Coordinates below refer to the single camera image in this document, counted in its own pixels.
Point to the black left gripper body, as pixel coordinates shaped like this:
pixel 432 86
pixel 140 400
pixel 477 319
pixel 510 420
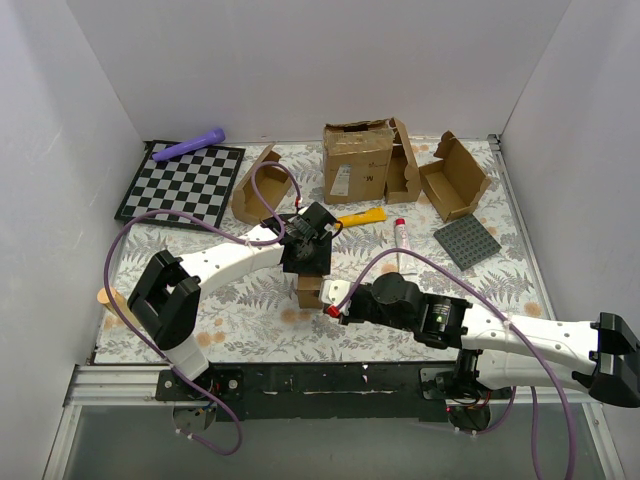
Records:
pixel 310 267

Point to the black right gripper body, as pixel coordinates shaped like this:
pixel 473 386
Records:
pixel 351 308

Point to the small cardboard box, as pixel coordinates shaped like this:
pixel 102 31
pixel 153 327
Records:
pixel 308 292

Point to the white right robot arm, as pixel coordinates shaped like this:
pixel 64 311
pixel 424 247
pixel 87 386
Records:
pixel 599 358

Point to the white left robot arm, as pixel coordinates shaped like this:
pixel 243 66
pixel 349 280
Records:
pixel 166 298

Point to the open cardboard box left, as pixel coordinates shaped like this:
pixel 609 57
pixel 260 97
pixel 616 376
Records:
pixel 272 183

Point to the open cardboard box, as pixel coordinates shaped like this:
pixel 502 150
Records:
pixel 272 183
pixel 455 182

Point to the tall taped cardboard box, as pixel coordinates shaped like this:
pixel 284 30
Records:
pixel 356 160

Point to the open cardboard box right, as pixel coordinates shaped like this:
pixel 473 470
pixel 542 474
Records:
pixel 455 182

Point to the white red toothpaste tube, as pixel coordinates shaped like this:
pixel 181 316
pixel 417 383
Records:
pixel 406 263

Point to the yellow toothpaste tube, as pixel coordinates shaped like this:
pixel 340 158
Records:
pixel 373 215

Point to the grey studded baseplate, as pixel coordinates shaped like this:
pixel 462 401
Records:
pixel 467 242

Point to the black white chessboard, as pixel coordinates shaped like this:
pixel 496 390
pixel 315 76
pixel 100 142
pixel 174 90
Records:
pixel 199 183

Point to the floral table mat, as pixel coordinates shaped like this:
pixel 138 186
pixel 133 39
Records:
pixel 257 319

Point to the wooden cylinder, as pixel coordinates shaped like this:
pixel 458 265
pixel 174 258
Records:
pixel 120 302

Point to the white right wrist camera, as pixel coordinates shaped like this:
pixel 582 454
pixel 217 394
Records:
pixel 333 296

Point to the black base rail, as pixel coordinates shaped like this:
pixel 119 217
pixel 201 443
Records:
pixel 343 390

